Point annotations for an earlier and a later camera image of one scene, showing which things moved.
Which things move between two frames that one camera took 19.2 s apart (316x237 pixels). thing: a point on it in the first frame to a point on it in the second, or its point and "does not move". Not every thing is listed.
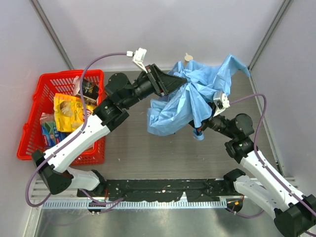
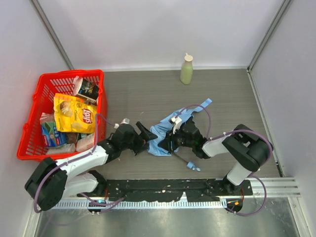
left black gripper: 155,80 to 138,138
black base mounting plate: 163,190 does not move
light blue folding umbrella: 188,106 to 159,132
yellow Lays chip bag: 69,112 does not move
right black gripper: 206,122 to 171,141
